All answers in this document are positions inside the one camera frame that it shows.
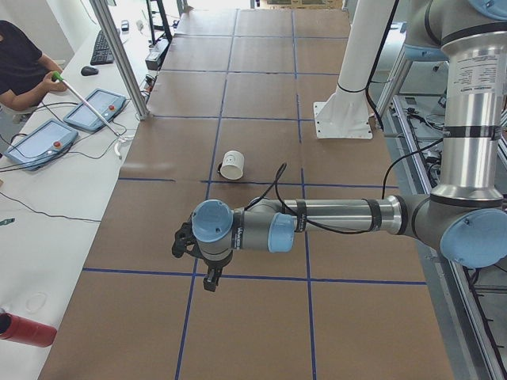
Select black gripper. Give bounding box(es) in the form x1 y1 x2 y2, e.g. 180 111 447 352
203 259 231 291

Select white mug black handle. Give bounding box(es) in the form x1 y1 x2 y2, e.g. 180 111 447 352
218 150 245 181

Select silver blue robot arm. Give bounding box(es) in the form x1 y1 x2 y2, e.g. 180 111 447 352
173 1 506 291

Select person's hand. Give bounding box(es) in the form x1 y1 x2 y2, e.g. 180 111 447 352
41 71 67 92

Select white side table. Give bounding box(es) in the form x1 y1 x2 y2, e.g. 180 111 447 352
1 1 148 379

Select far blue teach pendant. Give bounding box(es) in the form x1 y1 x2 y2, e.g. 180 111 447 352
63 89 127 132

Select blue teach pendant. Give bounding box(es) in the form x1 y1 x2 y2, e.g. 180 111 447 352
4 119 78 170
63 89 127 132

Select red bottle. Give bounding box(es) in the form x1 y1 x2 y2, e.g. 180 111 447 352
1 312 57 348

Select near blue teach pendant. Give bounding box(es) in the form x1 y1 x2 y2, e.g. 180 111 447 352
4 119 78 170

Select black computer mouse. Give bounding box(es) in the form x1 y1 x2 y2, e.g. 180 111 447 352
81 66 99 77

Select black keyboard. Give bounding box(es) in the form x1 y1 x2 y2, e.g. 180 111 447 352
90 30 114 66

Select person in black shirt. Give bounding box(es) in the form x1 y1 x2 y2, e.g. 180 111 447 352
1 20 63 112

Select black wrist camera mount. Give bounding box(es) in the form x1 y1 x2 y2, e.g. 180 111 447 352
171 221 202 259

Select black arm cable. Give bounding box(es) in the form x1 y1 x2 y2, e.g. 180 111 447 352
245 138 447 235

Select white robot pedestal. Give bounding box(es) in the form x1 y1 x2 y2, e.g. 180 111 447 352
314 0 398 139

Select white grabber stick green handle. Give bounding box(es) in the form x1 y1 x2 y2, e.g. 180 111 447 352
54 71 134 159

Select aluminium frame post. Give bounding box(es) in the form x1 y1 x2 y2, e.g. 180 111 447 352
90 0 149 120

